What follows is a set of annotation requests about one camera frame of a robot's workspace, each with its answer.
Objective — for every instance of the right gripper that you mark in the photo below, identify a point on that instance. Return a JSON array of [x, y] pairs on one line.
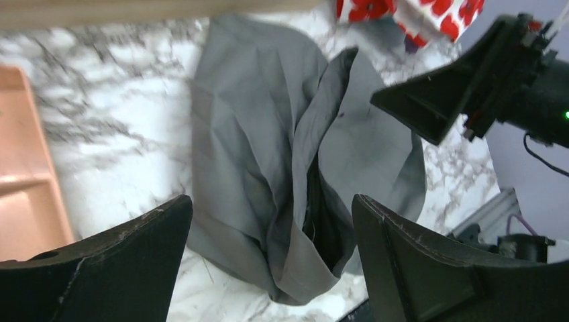
[[509, 76]]

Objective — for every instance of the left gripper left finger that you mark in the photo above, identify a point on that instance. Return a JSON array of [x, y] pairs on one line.
[[126, 273]]

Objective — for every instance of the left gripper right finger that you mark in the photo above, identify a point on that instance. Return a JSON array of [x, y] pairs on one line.
[[415, 274]]

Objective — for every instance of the grey skirt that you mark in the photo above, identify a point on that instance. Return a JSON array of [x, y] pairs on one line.
[[283, 139]]

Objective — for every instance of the red poppy print cloth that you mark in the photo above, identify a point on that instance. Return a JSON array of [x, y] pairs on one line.
[[422, 21]]

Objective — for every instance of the peach compartment tray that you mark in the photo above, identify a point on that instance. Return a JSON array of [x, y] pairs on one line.
[[33, 215]]

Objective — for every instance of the wooden clothes rack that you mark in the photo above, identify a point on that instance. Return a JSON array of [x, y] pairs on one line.
[[29, 15]]

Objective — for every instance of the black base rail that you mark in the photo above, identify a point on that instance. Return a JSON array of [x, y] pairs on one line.
[[360, 313]]

